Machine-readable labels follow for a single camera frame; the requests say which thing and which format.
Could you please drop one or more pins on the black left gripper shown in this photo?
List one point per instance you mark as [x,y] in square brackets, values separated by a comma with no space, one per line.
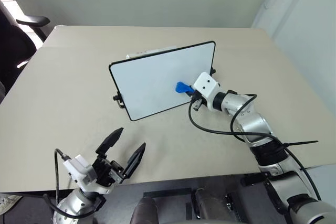
[106,171]

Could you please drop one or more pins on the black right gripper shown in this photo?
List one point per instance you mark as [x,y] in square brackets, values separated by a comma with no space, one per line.
[197,102]

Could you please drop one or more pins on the blue whiteboard eraser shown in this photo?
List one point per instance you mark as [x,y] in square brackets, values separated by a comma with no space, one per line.
[181,87]

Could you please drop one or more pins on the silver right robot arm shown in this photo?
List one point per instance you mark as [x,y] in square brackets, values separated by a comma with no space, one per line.
[253,125]

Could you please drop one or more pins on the black whiteboard stand clamp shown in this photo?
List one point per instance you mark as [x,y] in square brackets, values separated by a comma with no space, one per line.
[119,100]
[212,71]

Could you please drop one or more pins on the long black tape strip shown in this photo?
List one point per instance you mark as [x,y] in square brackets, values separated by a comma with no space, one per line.
[168,192]

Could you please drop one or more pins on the dark rounded brown shape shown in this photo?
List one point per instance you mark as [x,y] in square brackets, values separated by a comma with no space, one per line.
[144,211]

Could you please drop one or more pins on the white flat box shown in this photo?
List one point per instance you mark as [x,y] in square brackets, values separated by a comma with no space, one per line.
[136,54]

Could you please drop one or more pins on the short black tape strip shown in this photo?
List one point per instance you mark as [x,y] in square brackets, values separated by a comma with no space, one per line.
[189,211]

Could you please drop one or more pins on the dark rounded grey shape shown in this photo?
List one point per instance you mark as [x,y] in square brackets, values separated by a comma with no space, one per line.
[201,203]

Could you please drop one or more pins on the black zip tie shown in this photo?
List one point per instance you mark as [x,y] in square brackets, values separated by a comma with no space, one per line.
[302,143]

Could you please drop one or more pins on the white sneaker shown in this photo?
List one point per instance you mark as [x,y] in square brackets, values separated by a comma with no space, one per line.
[9,203]

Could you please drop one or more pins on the black office chair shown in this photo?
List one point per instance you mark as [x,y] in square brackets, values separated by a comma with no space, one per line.
[13,51]

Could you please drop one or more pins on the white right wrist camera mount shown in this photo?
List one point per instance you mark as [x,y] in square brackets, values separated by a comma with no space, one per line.
[207,85]

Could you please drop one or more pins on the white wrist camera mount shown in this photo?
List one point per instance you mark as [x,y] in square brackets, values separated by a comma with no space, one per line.
[78,170]
[207,85]

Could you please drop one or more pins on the whiteboard with black frame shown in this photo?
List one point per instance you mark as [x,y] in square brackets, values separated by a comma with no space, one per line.
[157,82]

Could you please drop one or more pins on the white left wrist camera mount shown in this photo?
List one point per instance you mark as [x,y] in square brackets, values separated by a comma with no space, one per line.
[78,170]

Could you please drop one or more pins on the small black bracket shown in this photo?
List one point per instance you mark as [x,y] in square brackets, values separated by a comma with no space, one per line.
[229,203]

